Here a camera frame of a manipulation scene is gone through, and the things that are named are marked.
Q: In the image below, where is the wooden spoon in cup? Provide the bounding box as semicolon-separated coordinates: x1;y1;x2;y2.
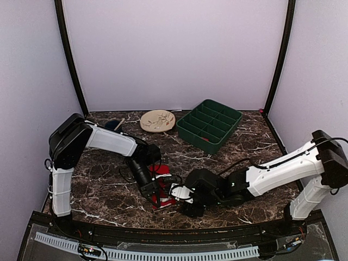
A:
119;118;125;126

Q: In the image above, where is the dark blue cup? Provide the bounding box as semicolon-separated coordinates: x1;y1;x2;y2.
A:
104;120;120;130

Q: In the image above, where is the white slotted cable duct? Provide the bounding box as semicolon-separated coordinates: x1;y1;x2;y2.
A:
34;232;260;260

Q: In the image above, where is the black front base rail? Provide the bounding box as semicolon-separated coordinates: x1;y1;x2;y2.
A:
29;209;324;245

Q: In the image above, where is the beige bird pattern plate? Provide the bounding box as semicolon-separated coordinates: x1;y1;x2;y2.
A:
140;110;176;133

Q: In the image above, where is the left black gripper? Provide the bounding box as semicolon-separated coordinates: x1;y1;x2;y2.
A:
127;158;160;208

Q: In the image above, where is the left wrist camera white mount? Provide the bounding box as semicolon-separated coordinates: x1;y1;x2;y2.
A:
156;174;183;184

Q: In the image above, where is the black left frame post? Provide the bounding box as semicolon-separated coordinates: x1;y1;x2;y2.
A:
54;0;89;116

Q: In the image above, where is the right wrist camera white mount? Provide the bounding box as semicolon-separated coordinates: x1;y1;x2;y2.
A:
169;183;194;203

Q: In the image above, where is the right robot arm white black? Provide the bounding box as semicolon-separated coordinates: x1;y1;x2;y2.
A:
170;130;347;236

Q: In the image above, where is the red Santa sock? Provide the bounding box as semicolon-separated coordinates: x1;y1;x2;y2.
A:
149;164;176;209

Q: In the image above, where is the black frame post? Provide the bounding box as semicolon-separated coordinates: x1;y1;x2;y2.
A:
263;0;296;117
54;0;89;116

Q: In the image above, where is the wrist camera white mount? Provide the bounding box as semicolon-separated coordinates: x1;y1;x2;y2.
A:
156;174;183;184
169;183;194;203

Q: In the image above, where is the black right frame post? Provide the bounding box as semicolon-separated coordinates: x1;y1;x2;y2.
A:
263;0;296;117

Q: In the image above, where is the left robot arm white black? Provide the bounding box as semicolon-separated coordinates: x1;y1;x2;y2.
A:
44;113;161;237

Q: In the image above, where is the green divided plastic organizer tray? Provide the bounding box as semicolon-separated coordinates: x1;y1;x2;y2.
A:
176;99;243;154

